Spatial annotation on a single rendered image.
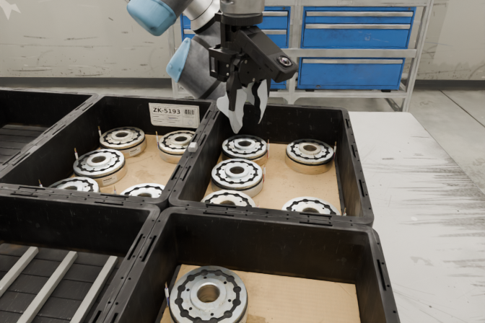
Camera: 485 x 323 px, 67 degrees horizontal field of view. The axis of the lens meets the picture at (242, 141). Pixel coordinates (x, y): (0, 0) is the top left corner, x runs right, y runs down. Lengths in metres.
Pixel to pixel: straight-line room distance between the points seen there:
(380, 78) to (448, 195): 1.80
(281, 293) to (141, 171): 0.42
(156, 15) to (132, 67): 3.03
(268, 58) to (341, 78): 2.13
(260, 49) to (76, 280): 0.45
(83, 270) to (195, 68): 0.61
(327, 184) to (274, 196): 0.12
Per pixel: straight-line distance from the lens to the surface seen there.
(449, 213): 1.01
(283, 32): 2.55
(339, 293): 0.58
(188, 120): 0.92
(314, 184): 0.77
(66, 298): 0.61
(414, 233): 0.92
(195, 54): 1.04
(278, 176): 0.79
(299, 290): 0.58
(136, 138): 0.90
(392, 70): 2.80
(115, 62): 3.71
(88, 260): 0.65
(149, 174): 0.81
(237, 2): 0.62
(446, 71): 3.97
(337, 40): 2.63
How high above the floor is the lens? 1.27
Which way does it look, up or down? 29 degrees down
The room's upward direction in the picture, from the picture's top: straight up
